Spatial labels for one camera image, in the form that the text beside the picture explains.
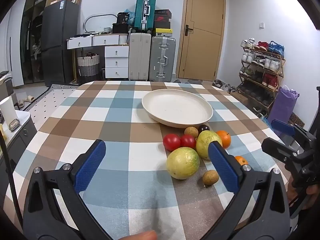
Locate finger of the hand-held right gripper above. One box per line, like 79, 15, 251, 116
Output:
272, 119, 314, 144
261, 137, 304, 166

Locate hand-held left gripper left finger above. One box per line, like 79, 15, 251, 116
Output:
22, 139, 113, 240

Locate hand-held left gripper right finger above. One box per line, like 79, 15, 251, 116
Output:
200, 140, 292, 240

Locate orange tangerine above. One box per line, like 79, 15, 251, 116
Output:
215, 130, 232, 149
234, 155, 249, 166

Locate yellow green guava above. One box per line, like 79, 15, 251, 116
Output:
166, 147, 200, 180
196, 130, 223, 160

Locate red tomato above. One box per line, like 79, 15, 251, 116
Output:
163, 133, 181, 152
180, 134, 197, 149

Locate cream round plate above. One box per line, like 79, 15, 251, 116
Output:
142, 89, 213, 128

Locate person's right hand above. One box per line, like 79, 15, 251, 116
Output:
287, 176, 320, 207

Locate person's left hand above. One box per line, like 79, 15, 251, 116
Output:
129, 231, 158, 240

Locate brown longan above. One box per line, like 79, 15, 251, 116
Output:
202, 170, 220, 186
184, 127, 199, 138

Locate brown doormat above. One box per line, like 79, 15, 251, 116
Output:
289, 112, 305, 128

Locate purple bag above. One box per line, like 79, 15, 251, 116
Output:
267, 86, 300, 127

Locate wooden shoe rack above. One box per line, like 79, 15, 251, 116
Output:
237, 39, 285, 117

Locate rows of shoes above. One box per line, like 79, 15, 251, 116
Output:
239, 38, 285, 105

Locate pile of floor shoes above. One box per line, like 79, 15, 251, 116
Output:
212, 79, 237, 93

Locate grey side cabinet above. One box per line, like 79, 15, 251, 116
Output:
0, 110, 38, 180

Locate dotted white rug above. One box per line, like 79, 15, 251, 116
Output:
22, 84, 80, 130

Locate pair of beige slippers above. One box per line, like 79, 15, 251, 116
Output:
17, 95, 35, 108

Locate woven laundry basket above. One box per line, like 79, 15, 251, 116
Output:
77, 52, 100, 77

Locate white drawer dresser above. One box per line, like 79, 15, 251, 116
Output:
67, 34, 130, 80

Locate beige suitcase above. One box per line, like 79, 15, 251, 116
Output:
128, 32, 152, 81

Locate wooden door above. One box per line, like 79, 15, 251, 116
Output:
178, 0, 226, 82

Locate silver suitcase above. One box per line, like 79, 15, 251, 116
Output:
149, 36, 177, 82

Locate dark grey fridge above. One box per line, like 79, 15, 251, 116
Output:
41, 0, 80, 87

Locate dark glass wardrobe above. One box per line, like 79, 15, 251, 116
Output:
20, 0, 54, 85

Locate black storage box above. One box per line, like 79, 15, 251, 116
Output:
112, 23, 129, 34

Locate yellow shoe box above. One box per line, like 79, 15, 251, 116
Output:
152, 28, 173, 37

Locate black tub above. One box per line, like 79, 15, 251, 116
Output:
117, 12, 129, 25

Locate blue plastic bag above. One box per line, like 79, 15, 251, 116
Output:
124, 8, 135, 26

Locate stack of dark shoe boxes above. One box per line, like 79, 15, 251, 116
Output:
153, 9, 172, 29

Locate teal suitcase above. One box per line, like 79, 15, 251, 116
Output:
134, 0, 157, 33

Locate black cable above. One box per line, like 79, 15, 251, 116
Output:
0, 127, 24, 230

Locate oval mirror frame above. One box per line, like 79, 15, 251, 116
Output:
83, 14, 118, 33

